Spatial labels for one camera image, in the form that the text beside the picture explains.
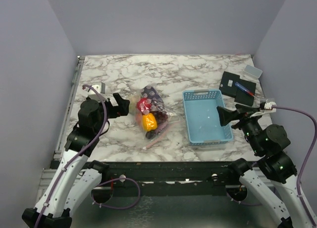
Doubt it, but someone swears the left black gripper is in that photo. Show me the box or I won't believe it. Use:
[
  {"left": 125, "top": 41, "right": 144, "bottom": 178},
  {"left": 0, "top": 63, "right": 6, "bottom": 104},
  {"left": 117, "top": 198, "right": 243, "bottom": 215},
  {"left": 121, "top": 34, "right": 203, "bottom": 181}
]
[{"left": 95, "top": 92, "right": 130, "bottom": 134}]

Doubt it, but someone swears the clear plastic lid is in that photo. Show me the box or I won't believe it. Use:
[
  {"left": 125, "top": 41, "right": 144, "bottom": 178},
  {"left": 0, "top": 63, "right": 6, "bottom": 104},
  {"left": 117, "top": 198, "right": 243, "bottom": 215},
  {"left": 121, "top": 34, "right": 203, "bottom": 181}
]
[{"left": 243, "top": 65, "right": 263, "bottom": 80}]

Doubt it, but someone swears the yellow bell pepper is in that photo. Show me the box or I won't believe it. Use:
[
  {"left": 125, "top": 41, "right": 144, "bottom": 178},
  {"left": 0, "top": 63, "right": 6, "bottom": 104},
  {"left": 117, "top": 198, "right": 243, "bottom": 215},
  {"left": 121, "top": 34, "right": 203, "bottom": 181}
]
[{"left": 142, "top": 113, "right": 158, "bottom": 132}]

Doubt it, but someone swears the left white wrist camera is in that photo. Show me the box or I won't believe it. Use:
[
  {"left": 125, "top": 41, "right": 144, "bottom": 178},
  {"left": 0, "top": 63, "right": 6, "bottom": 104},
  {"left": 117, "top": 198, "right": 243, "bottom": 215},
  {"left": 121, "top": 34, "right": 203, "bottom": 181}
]
[{"left": 84, "top": 82, "right": 107, "bottom": 101}]

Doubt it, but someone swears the red grape bunch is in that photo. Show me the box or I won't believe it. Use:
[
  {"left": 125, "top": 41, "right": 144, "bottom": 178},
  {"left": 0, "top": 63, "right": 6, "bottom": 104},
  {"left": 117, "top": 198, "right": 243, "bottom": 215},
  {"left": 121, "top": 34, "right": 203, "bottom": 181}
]
[{"left": 151, "top": 111, "right": 168, "bottom": 125}]

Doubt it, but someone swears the aluminium side rail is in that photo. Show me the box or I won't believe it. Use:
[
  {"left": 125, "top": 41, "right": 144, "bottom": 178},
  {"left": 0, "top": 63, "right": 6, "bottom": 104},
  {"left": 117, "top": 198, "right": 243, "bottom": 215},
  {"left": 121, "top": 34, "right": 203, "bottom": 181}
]
[{"left": 53, "top": 55, "right": 85, "bottom": 160}]

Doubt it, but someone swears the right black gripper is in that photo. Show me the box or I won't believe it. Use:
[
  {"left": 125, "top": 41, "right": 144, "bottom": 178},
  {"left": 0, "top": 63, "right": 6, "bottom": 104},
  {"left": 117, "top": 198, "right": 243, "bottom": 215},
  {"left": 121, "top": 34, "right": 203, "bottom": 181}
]
[{"left": 217, "top": 103, "right": 264, "bottom": 154}]

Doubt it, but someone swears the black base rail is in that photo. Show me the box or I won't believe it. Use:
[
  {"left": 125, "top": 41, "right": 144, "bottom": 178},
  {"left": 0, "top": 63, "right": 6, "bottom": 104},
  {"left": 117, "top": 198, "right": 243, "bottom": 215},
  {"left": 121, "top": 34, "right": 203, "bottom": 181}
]
[{"left": 94, "top": 161, "right": 241, "bottom": 197}]

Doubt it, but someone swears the red tomato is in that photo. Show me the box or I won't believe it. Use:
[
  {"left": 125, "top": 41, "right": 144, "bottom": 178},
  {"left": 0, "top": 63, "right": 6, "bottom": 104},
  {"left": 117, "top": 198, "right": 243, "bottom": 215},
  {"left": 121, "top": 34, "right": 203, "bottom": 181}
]
[{"left": 136, "top": 98, "right": 152, "bottom": 115}]

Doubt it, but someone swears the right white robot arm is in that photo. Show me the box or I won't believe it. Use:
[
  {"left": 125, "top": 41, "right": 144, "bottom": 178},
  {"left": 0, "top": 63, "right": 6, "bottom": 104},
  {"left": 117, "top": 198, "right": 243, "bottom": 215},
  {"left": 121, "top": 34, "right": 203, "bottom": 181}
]
[{"left": 217, "top": 101, "right": 317, "bottom": 228}]

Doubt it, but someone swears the blue red screwdriver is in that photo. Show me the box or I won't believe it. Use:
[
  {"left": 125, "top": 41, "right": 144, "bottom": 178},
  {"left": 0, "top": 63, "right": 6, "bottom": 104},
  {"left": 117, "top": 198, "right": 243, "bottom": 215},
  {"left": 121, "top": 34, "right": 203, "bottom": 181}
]
[{"left": 235, "top": 82, "right": 260, "bottom": 101}]

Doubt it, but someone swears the small purple eggplant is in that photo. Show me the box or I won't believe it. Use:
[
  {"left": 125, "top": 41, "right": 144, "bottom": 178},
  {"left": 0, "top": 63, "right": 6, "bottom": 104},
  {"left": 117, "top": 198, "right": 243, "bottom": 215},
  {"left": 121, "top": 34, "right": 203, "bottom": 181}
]
[{"left": 146, "top": 123, "right": 167, "bottom": 139}]

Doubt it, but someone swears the light blue plastic basket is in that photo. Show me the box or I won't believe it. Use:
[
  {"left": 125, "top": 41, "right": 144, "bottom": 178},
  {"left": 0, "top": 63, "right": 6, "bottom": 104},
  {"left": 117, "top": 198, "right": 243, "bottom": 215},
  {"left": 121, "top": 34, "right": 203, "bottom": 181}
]
[{"left": 182, "top": 89, "right": 233, "bottom": 146}]

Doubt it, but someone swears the clear pink zip bag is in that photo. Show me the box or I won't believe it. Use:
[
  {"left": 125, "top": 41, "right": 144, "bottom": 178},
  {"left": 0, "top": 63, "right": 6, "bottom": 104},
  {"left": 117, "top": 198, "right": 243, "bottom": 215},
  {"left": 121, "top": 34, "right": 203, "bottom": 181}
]
[{"left": 129, "top": 85, "right": 181, "bottom": 150}]

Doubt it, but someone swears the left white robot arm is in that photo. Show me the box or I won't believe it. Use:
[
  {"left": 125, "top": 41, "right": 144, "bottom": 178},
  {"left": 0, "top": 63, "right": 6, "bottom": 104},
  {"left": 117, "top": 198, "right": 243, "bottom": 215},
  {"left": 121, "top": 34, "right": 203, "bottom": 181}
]
[{"left": 22, "top": 93, "right": 130, "bottom": 228}]

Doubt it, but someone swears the green cabbage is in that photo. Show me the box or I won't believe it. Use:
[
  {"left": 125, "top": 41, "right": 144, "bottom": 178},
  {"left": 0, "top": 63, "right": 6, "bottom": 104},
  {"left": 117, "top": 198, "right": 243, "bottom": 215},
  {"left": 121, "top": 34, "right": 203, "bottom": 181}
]
[{"left": 129, "top": 94, "right": 140, "bottom": 115}]

